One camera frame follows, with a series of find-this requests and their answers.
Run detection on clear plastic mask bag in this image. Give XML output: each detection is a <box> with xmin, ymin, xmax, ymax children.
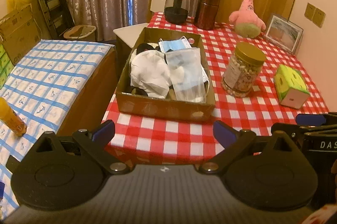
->
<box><xmin>166</xmin><ymin>47</ymin><xmax>206</xmax><ymax>103</ymax></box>

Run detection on white face mask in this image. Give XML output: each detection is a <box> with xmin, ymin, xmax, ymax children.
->
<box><xmin>130</xmin><ymin>50</ymin><xmax>172</xmax><ymax>99</ymax></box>

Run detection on black hair band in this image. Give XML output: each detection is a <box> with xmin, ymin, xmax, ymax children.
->
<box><xmin>136</xmin><ymin>43</ymin><xmax>160</xmax><ymax>55</ymax></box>

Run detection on blue surgical mask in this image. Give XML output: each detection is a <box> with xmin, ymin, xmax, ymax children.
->
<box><xmin>158</xmin><ymin>36</ymin><xmax>192</xmax><ymax>53</ymax></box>

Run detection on green tissue box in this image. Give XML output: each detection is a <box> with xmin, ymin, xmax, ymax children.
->
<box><xmin>274</xmin><ymin>65</ymin><xmax>310</xmax><ymax>109</ymax></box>

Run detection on red white checkered tablecloth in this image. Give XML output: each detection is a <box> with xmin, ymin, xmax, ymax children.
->
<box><xmin>104</xmin><ymin>13</ymin><xmax>328</xmax><ymax>165</ymax></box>

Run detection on brown cardboard box tray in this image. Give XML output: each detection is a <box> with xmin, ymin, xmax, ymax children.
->
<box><xmin>115</xmin><ymin>27</ymin><xmax>215</xmax><ymax>122</ymax></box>

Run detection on nut jar with gold lid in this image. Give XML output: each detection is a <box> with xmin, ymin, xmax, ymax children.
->
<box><xmin>222</xmin><ymin>42</ymin><xmax>266</xmax><ymax>98</ymax></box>

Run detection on blue white checkered cloth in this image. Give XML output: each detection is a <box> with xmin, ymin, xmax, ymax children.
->
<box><xmin>1</xmin><ymin>40</ymin><xmax>117</xmax><ymax>218</ymax></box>

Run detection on orange juice bottle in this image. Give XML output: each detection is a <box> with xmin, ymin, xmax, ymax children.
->
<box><xmin>0</xmin><ymin>97</ymin><xmax>27</xmax><ymax>137</ymax></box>

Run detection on pink starfish plush toy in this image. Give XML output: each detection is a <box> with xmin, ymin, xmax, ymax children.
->
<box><xmin>229</xmin><ymin>0</ymin><xmax>266</xmax><ymax>38</ymax></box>

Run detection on beige waste bin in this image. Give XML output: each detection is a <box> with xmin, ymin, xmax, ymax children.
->
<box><xmin>63</xmin><ymin>25</ymin><xmax>96</xmax><ymax>42</ymax></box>

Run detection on green tissue packs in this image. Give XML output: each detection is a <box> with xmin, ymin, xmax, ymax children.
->
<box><xmin>0</xmin><ymin>44</ymin><xmax>14</xmax><ymax>89</ymax></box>

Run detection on stacked cardboard boxes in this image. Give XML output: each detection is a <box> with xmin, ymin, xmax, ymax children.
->
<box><xmin>1</xmin><ymin>4</ymin><xmax>42</xmax><ymax>66</ymax></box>

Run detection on brown cylindrical canister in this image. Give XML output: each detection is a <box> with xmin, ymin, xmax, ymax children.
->
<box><xmin>194</xmin><ymin>0</ymin><xmax>220</xmax><ymax>30</ymax></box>

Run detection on glass jar with dark base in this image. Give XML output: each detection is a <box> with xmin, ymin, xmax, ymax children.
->
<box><xmin>164</xmin><ymin>0</ymin><xmax>189</xmax><ymax>25</ymax></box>

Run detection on white wooden chair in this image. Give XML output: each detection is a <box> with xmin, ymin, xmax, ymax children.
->
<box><xmin>113</xmin><ymin>0</ymin><xmax>166</xmax><ymax>49</ymax></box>

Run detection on acrylic picture frame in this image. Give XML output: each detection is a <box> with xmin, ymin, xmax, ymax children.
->
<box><xmin>265</xmin><ymin>14</ymin><xmax>303</xmax><ymax>55</ymax></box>

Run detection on double wall socket plate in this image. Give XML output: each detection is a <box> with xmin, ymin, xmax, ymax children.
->
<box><xmin>304</xmin><ymin>3</ymin><xmax>326</xmax><ymax>28</ymax></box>

